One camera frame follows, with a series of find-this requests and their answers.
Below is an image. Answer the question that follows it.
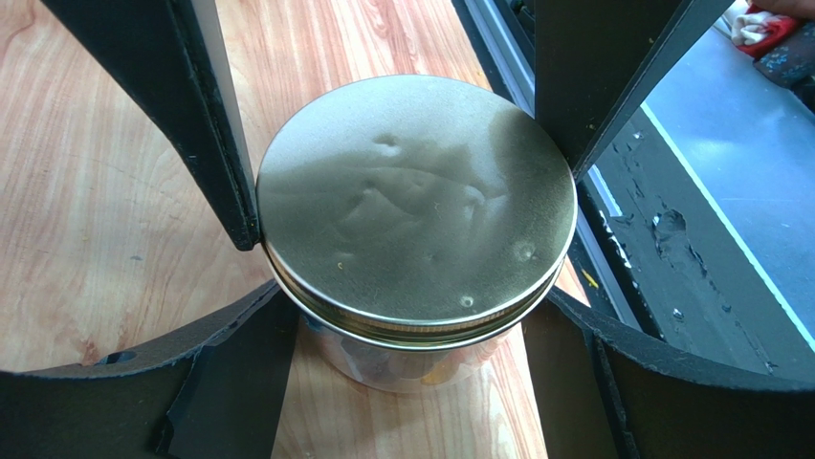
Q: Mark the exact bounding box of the clear glass jar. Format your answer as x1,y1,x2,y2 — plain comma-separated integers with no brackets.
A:
301,316,511,393

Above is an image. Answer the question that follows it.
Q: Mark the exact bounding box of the white jar lid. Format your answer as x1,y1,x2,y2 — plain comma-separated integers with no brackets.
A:
256,75,577,351

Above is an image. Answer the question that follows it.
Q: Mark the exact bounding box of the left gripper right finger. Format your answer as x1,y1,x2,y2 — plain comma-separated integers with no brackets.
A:
522,289,814,458

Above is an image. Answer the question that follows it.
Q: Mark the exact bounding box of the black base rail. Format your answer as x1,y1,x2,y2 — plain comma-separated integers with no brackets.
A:
454,1,814,383

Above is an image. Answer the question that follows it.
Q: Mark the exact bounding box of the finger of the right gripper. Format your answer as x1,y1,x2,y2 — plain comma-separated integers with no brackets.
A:
45,0,260,251
534,0,730,180

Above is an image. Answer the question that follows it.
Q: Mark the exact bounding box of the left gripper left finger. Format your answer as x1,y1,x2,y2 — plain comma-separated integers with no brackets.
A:
1,282,299,458

